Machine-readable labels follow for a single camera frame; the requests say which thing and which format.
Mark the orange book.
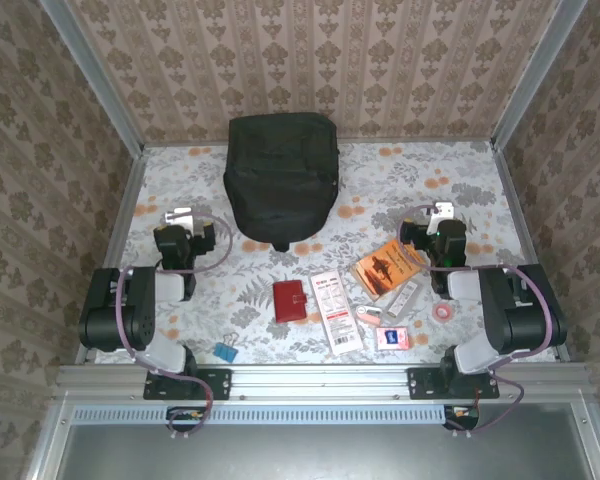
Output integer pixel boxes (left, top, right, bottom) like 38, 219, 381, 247
350, 237, 427, 302

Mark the clear plastic tube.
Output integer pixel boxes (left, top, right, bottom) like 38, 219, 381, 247
382, 279, 424, 320

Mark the black backpack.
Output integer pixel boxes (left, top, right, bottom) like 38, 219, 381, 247
223, 112, 341, 253

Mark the red wallet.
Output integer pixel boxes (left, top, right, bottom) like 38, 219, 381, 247
272, 280, 309, 324

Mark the pink card pack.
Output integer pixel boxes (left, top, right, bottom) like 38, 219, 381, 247
375, 326, 410, 352

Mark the white red stationery package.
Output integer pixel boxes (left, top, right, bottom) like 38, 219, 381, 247
309, 269, 365, 357

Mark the blue binder clip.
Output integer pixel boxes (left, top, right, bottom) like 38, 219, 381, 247
212, 332, 240, 363

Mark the grey metal sheet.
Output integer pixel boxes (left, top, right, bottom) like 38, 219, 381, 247
54, 424, 596, 480

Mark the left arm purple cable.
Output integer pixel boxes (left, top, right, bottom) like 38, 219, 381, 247
114, 212, 234, 436

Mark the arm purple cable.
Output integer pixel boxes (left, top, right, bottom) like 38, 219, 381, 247
114, 212, 234, 436
397, 204, 554, 434

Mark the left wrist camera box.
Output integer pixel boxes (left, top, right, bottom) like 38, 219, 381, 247
164, 206, 197, 227

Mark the aluminium table side rail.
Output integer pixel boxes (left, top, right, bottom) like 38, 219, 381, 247
489, 142, 571, 361
74, 149, 149, 364

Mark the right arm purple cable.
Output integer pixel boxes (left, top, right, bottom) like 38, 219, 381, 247
397, 204, 554, 434

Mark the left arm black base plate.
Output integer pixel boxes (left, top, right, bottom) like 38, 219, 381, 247
143, 368, 232, 401

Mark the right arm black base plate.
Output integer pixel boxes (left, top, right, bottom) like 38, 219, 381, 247
407, 368, 500, 400

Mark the aluminium frame post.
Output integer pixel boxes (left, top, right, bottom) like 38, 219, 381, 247
489, 0, 589, 151
39, 0, 146, 156

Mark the aluminium mounting rail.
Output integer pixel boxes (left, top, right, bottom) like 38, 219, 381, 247
54, 363, 594, 401

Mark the slotted grey cable duct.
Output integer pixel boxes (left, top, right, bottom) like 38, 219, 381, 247
72, 405, 451, 426

